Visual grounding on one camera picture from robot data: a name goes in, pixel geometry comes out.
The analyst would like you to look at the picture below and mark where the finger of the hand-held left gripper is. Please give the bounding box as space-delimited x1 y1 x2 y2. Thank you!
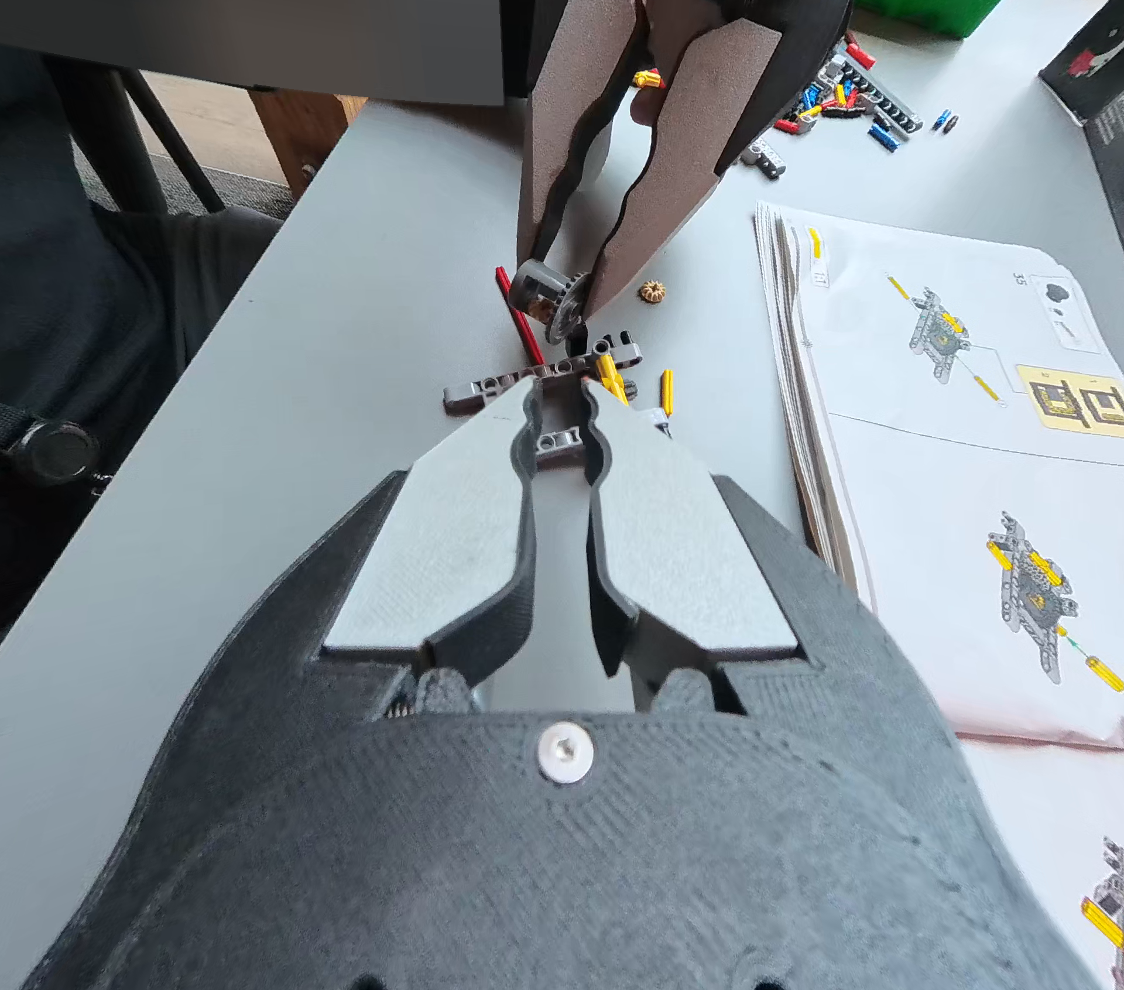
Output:
584 17 784 319
516 0 651 275

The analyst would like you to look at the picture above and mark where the dark grey lego differential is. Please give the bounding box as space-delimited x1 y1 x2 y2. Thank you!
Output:
512 259 591 345

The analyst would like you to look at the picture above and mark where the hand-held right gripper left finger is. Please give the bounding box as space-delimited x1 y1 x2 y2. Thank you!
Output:
321 375 544 693

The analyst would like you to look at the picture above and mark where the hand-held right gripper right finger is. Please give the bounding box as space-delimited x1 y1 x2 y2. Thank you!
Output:
580 379 802 710

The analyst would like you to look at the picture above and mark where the lego instruction booklet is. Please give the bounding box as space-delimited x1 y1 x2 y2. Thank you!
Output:
753 200 1124 990

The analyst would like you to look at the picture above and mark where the grey lego frame assembly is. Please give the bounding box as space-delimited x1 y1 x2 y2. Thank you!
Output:
441 334 673 466

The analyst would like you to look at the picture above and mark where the red lego axle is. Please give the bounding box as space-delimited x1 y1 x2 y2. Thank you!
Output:
494 266 546 364

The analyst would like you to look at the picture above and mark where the black badge reel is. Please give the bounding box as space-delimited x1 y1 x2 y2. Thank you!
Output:
4 412 112 492

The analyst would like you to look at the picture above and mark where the lego set box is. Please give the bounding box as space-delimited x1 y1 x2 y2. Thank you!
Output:
1038 0 1124 258

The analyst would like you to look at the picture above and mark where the pile of lego pieces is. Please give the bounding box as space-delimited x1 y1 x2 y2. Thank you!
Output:
632 37 962 181

